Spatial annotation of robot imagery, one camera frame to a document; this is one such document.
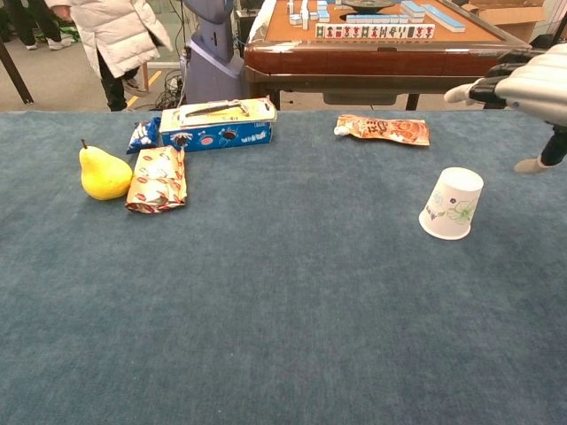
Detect orange spouted drink pouch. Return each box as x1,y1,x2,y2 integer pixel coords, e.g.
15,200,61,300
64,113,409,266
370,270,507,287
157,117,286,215
334,113,431,147

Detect short row blue-backed mahjong tiles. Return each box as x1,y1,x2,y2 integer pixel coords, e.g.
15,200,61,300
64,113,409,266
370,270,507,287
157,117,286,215
346,13,411,25

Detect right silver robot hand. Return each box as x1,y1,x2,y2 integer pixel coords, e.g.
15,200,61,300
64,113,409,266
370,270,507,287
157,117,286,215
444,42,567,174

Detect cardboard box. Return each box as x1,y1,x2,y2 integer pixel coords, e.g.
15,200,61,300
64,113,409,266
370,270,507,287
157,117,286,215
460,0,550,43

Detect utility knife blister pack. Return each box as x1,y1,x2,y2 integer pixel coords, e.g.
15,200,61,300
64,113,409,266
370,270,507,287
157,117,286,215
159,97,278,130

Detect stacked blue-backed mahjong tiles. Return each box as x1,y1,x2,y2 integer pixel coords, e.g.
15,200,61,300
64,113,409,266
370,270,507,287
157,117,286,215
400,0,427,24

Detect red and white snack bag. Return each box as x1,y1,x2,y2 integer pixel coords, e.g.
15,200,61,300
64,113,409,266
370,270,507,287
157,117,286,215
125,144,188,215

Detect person in black trousers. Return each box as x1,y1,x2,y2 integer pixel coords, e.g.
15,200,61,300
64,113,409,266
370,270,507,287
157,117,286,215
8,0,72,51

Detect long row blue-backed mahjong tiles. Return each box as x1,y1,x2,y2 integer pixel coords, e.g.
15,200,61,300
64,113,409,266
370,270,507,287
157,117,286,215
421,3,466,33

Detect small blue cookie packet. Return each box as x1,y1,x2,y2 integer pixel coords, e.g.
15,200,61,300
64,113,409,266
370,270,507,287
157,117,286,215
126,116,162,155

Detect brown mahjong table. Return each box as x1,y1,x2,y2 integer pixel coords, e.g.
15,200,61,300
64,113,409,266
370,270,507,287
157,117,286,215
243,0,532,111

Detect person in white puffer jacket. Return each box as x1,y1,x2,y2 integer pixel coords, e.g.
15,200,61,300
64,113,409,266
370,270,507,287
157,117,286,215
43,0,174,112

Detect black slanted table leg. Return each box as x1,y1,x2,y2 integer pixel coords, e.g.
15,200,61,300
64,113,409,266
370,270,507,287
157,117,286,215
0,37,35,105

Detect row of face-up mahjong tiles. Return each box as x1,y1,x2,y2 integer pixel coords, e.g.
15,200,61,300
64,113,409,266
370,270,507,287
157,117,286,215
315,22,436,40

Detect black bag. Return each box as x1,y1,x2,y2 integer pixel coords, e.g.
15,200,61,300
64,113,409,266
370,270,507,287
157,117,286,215
529,34,560,52

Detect yellow pear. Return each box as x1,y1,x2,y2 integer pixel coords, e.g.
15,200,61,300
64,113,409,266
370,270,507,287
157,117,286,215
79,138,134,202

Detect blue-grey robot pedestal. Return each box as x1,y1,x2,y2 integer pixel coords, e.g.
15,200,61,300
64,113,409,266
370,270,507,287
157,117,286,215
181,0,246,105

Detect blue cookie box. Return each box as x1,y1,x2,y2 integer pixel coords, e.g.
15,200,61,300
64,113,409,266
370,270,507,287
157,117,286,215
159,119,273,153

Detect white paper cup green print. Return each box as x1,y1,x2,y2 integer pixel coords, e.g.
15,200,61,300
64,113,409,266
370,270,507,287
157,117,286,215
418,166,485,242

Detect power strip with cables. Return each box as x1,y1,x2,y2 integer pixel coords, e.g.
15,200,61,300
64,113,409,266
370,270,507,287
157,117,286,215
154,70,185,110

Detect blue felt table cloth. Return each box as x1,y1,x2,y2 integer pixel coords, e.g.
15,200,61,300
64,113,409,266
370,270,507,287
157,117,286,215
0,109,567,425

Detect cluster of upright mahjong tiles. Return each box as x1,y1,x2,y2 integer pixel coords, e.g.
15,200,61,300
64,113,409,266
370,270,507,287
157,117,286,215
287,0,331,31

